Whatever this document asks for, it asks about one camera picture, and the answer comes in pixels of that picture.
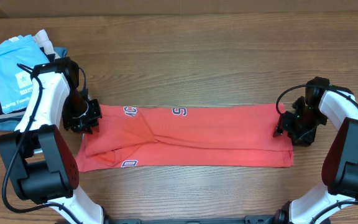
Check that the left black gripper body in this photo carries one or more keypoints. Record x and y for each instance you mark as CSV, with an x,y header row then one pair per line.
x,y
78,114

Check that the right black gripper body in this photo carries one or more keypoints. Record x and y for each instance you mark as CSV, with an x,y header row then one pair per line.
x,y
302,127

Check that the red t-shirt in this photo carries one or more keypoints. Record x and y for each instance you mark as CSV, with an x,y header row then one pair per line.
x,y
130,136

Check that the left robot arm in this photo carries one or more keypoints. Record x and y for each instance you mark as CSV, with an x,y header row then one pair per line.
x,y
41,171

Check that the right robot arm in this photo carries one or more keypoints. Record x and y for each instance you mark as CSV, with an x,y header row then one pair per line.
x,y
338,188

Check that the light blue printed t-shirt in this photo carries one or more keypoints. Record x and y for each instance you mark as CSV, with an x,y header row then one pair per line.
x,y
15,83

